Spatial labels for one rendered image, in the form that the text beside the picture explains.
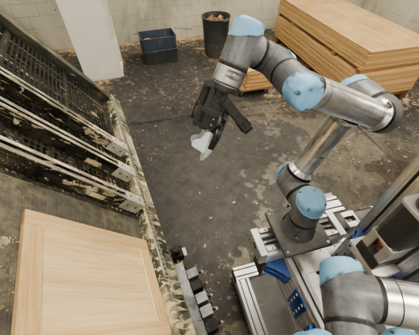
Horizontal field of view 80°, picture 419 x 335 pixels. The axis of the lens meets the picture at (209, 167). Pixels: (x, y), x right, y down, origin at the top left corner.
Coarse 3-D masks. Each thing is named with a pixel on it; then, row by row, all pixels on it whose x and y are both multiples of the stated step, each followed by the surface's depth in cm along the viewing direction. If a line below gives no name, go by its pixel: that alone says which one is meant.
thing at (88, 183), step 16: (0, 144) 83; (16, 144) 89; (0, 160) 86; (16, 160) 88; (32, 160) 91; (48, 160) 98; (48, 176) 98; (64, 176) 101; (80, 176) 107; (80, 192) 110; (96, 192) 114; (112, 192) 118; (128, 192) 130; (128, 208) 131
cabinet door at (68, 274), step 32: (32, 224) 80; (64, 224) 90; (32, 256) 73; (64, 256) 82; (96, 256) 93; (128, 256) 108; (32, 288) 68; (64, 288) 75; (96, 288) 84; (128, 288) 96; (32, 320) 63; (64, 320) 69; (96, 320) 77; (128, 320) 86; (160, 320) 98
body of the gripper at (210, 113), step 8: (208, 80) 60; (208, 88) 63; (216, 88) 62; (224, 88) 60; (200, 96) 63; (208, 96) 62; (216, 96) 63; (224, 96) 62; (200, 104) 62; (208, 104) 63; (216, 104) 63; (192, 112) 68; (200, 112) 63; (208, 112) 62; (216, 112) 62; (224, 112) 64; (200, 120) 63; (208, 120) 63; (216, 120) 64; (224, 120) 64; (208, 128) 64
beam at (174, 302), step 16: (112, 112) 196; (128, 144) 177; (128, 160) 160; (144, 192) 150; (144, 224) 130; (160, 240) 130; (160, 272) 113; (160, 288) 109; (176, 304) 107; (176, 320) 101
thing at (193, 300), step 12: (180, 252) 135; (180, 264) 132; (180, 276) 128; (192, 276) 126; (192, 288) 122; (192, 300) 120; (204, 300) 118; (192, 312) 117; (204, 312) 115; (204, 324) 114; (216, 324) 111
